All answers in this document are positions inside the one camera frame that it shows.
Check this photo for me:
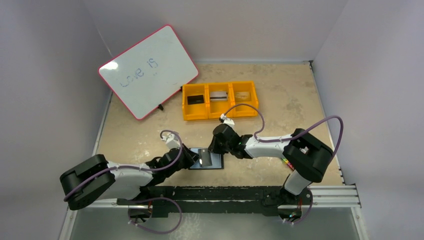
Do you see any black VIP card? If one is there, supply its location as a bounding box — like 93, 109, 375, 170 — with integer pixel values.
200, 148, 213, 167

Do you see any black leather card holder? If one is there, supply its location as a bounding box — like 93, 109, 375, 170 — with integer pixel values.
189, 148, 224, 170

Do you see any yellow three-compartment tray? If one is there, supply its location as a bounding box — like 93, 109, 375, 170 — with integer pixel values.
181, 81, 259, 121

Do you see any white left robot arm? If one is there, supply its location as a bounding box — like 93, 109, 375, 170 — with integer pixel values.
59, 146, 201, 211

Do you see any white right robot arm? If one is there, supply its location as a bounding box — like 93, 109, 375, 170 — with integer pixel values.
208, 123, 336, 204

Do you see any silver card in tray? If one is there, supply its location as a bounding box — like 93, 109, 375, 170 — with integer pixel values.
209, 91, 229, 102

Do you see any beige card in tray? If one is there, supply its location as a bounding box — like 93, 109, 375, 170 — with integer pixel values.
234, 91, 251, 102

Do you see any black card in tray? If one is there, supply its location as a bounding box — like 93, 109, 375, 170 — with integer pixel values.
186, 95, 205, 105

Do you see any pack of coloured markers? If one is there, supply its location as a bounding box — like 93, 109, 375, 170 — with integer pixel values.
281, 158, 295, 171

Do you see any pink framed whiteboard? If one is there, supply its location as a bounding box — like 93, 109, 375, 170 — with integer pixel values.
98, 24, 199, 120

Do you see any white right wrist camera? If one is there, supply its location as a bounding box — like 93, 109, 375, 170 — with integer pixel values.
219, 113, 235, 128

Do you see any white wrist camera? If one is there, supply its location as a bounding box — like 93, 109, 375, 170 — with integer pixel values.
160, 131, 181, 150
219, 113, 235, 128

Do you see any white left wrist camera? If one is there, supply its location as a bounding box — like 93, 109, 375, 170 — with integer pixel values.
160, 131, 181, 150

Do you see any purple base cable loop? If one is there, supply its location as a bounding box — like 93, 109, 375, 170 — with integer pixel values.
127, 197, 183, 235

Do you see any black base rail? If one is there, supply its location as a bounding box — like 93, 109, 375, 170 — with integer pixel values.
117, 186, 313, 219

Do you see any aluminium frame rail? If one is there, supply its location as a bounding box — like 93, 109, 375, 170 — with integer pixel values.
71, 185, 362, 210

